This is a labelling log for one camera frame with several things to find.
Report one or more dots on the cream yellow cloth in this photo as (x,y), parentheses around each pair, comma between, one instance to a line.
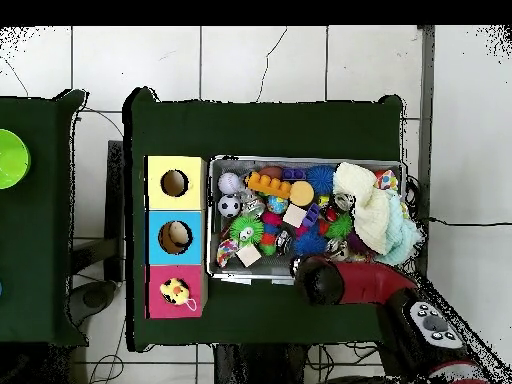
(368,208)

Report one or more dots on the yellow toy duck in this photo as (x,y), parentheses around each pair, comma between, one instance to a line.
(174,291)

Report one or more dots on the mint green cloth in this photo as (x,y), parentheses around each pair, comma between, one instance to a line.
(402,232)

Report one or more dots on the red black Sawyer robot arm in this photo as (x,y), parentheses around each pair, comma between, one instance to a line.
(372,284)

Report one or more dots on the clear mesh bin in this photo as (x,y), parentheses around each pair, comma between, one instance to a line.
(224,274)

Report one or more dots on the wooden box with three holes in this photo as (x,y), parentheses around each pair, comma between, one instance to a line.
(176,200)

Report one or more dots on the green spiky toy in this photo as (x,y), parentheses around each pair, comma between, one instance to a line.
(246,231)

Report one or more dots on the black white soccer ball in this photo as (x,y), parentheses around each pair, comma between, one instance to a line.
(229,205)

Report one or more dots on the orange studded toy block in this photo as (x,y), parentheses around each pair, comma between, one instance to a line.
(268,184)

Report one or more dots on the plain wooden cube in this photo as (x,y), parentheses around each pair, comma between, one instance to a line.
(295,215)

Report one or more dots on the white baseball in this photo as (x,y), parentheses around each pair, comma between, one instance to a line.
(229,183)

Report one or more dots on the round orange toy disc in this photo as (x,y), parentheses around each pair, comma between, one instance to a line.
(302,193)

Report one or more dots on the blue spiky ball with eyes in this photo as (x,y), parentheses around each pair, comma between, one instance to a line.
(310,242)

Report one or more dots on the plain blue spiky ball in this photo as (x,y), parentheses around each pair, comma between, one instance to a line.
(321,178)

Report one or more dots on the dark green table cloth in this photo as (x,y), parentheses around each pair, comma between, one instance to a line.
(36,312)
(264,132)

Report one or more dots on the green plastic bowl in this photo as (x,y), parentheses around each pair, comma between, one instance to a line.
(12,160)

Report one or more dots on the black frame stand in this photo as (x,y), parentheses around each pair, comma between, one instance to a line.
(116,180)

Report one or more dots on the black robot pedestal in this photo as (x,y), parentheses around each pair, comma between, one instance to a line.
(260,368)

